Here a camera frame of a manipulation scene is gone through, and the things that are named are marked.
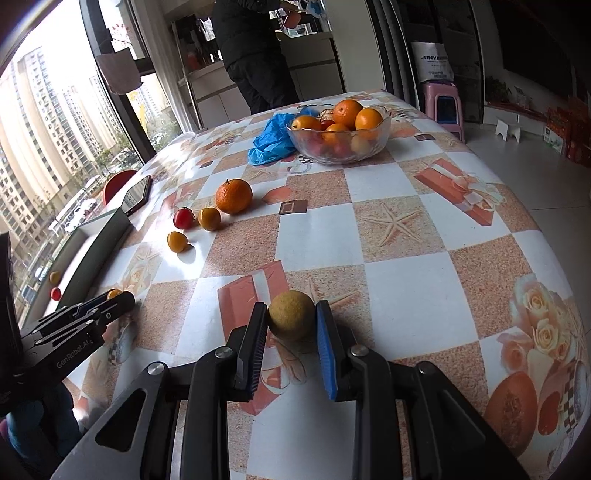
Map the yellow orange kumquat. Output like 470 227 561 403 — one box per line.
166 231 188 253

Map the orange in bowl front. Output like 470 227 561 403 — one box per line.
322 123 350 145

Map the small orange kumquat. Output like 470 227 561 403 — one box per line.
197 207 221 231

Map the pink plastic stool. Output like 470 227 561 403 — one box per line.
423 81 465 142

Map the red cherry tomato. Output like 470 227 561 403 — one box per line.
173 207 195 230

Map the kumquat in tray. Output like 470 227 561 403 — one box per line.
49 271 61 286

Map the white cabinet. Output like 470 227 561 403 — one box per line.
178 33 345 129

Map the small white step stool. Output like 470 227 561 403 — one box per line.
495 118 521 143

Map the blue plastic bag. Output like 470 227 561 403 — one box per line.
247 106 320 166

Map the floral checkered tablecloth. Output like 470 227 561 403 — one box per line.
66 92 590 479

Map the orange in bowl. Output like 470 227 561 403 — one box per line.
332 99 363 131
322 123 350 145
355 108 384 131
290 115 322 131

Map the black smartphone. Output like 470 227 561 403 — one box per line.
121 176 152 217

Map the orange in bowl right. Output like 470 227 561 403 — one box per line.
355 108 384 131

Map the glass fruit bowl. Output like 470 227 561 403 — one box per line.
287 106 392 166

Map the green white tray box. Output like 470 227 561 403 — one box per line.
19 208 131 330

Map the blue gloved hand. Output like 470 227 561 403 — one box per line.
1 383 82 479

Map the large orange mandarin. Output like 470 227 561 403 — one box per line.
215 179 252 215

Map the round tan longan fruit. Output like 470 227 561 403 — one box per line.
269 290 315 341

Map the red tomato in tray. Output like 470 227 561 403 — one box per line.
50 287 62 301

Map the orange in bowl top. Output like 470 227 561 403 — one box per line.
332 99 363 131

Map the orange in bowl left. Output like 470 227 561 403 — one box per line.
290 115 322 131

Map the red plastic chair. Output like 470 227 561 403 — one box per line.
102 169 137 205

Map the person in dark clothes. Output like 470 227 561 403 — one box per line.
211 0 298 114

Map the white paper bag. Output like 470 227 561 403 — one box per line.
412 42 454 83

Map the hanging grey cloth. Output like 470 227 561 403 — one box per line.
95 48 142 95

